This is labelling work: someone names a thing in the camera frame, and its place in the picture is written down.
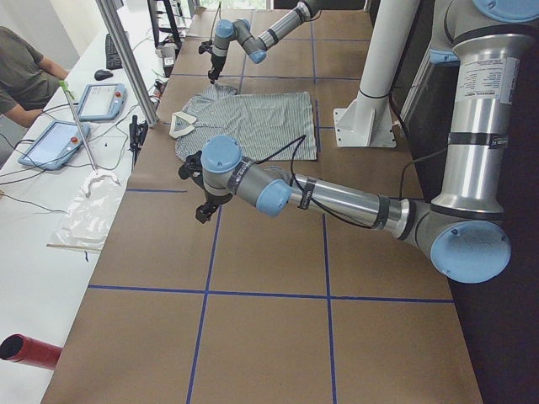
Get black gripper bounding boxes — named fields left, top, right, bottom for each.
left=207, top=54, right=226, bottom=82
left=195, top=190, right=232, bottom=222

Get blue white striped polo shirt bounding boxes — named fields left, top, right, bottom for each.
left=169, top=84, right=318, bottom=161

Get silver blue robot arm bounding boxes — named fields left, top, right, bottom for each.
left=199, top=0, right=323, bottom=84
left=179, top=1, right=538, bottom=284

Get black power strip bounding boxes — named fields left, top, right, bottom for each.
left=129, top=114, right=148, bottom=169

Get black keyboard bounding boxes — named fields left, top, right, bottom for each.
left=104, top=34, right=122, bottom=71

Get black computer mouse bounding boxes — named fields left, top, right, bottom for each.
left=93, top=69, right=114, bottom=81

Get blue teach pendant far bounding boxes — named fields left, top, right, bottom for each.
left=77, top=83, right=126, bottom=122

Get blue teach pendant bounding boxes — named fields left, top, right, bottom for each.
left=77, top=83, right=126, bottom=122
left=18, top=120, right=83, bottom=170

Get clear plastic bag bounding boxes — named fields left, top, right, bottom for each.
left=46, top=168, right=125, bottom=253

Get blue teach pendant near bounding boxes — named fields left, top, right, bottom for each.
left=18, top=120, right=83, bottom=170

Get seated person in grey shirt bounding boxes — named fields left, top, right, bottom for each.
left=1, top=26, right=68, bottom=128

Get red cylinder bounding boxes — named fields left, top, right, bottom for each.
left=1, top=334, right=62, bottom=370

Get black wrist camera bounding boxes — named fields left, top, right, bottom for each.
left=178, top=151, right=202, bottom=180

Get aluminium frame post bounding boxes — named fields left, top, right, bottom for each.
left=96, top=0, right=159, bottom=128

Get white mounting pedestal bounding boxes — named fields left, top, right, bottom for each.
left=334, top=0, right=419, bottom=148

